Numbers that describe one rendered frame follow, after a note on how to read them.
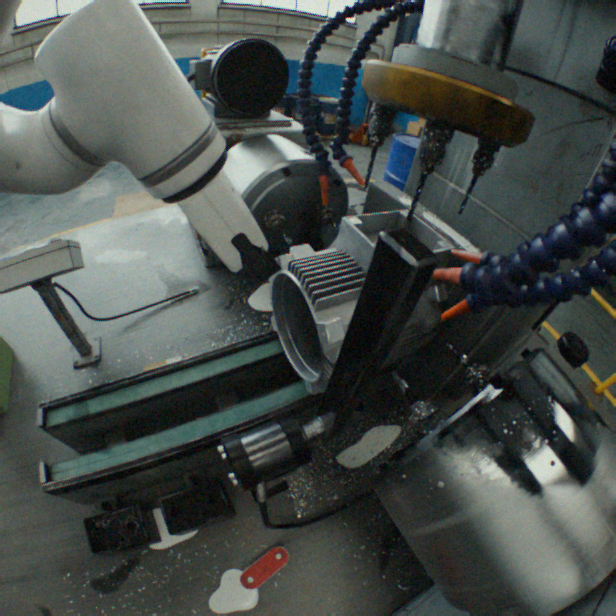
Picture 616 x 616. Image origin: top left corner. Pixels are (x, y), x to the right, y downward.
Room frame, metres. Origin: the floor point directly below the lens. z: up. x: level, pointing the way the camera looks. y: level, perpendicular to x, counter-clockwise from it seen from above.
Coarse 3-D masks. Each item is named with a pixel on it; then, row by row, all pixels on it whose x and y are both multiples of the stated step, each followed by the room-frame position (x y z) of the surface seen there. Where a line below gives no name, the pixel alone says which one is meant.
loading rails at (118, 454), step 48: (144, 384) 0.16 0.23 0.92; (192, 384) 0.19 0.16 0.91; (240, 384) 0.23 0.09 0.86; (384, 384) 0.30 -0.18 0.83; (48, 432) 0.03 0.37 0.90; (96, 432) 0.07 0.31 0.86; (192, 432) 0.11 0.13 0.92; (240, 432) 0.13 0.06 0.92; (48, 480) -0.03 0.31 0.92; (96, 480) 0.00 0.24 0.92; (144, 480) 0.03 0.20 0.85; (192, 480) 0.05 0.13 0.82
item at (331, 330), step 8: (280, 256) 0.30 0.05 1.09; (288, 256) 0.31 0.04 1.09; (280, 264) 0.29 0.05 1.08; (432, 288) 0.31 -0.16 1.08; (440, 288) 0.30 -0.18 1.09; (432, 296) 0.30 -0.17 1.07; (440, 296) 0.30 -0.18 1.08; (272, 320) 0.31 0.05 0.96; (328, 320) 0.21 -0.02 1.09; (336, 320) 0.21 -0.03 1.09; (320, 328) 0.20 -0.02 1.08; (328, 328) 0.20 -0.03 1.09; (336, 328) 0.20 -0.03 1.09; (320, 336) 0.20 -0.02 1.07; (328, 336) 0.19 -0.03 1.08; (336, 336) 0.20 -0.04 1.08; (344, 336) 0.20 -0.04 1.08; (312, 384) 0.20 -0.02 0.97; (312, 392) 0.19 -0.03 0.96; (320, 392) 0.19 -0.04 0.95
